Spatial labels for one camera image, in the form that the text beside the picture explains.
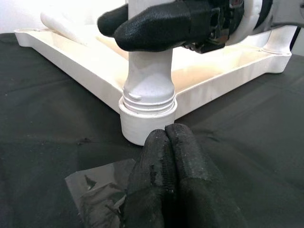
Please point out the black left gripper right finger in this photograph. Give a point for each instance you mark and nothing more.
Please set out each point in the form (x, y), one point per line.
(204, 197)

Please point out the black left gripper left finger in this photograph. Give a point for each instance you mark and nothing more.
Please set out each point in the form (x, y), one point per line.
(147, 180)

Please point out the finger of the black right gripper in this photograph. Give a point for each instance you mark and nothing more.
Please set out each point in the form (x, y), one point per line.
(161, 28)
(114, 21)

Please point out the white plastic table top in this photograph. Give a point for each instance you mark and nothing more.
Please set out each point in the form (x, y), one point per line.
(213, 80)

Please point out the crumpled clear tape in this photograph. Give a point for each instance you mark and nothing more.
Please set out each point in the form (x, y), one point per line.
(95, 194)

